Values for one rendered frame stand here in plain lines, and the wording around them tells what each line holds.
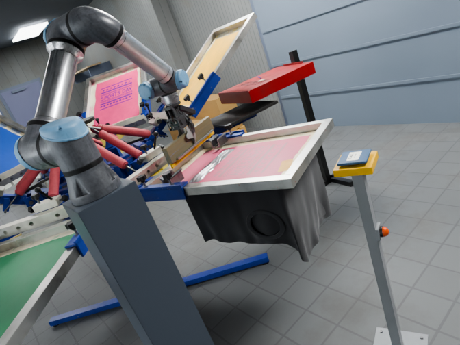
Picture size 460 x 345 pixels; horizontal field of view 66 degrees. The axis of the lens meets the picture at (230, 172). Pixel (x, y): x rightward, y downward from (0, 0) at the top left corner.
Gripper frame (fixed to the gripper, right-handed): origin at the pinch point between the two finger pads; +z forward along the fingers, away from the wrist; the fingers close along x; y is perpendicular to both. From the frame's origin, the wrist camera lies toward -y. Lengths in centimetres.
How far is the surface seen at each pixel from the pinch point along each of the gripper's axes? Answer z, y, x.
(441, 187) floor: 109, -132, 92
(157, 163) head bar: 7.2, 5.6, -21.9
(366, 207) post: 32, 14, 78
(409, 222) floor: 109, -88, 74
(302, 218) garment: 39, 11, 51
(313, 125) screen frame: 11, -26, 52
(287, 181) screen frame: 11, 29, 58
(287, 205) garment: 26, 20, 51
